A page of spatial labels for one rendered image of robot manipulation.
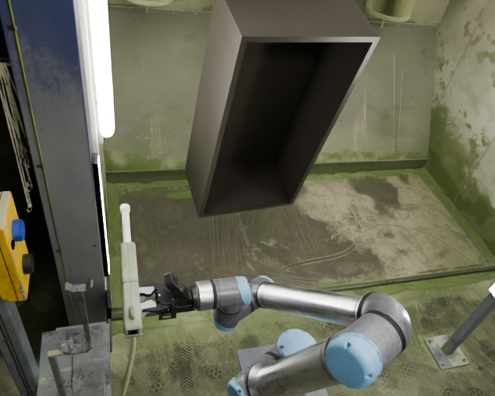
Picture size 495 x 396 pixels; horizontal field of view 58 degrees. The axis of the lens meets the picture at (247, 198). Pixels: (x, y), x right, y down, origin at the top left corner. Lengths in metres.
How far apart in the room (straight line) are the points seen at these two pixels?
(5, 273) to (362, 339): 0.80
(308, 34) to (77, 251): 1.23
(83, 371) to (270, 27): 1.38
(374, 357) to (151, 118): 2.57
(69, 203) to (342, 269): 1.93
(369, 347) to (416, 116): 3.23
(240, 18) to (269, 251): 1.69
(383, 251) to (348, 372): 2.30
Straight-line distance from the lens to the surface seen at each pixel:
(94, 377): 1.65
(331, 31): 1.87
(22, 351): 1.49
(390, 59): 3.95
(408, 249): 3.42
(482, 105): 3.76
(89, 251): 1.90
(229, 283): 1.38
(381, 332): 1.06
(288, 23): 1.83
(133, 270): 1.36
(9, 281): 1.17
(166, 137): 3.28
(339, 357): 1.04
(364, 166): 3.88
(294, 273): 2.92
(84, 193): 1.67
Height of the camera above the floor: 2.28
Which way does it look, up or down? 42 degrees down
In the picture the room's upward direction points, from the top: 12 degrees clockwise
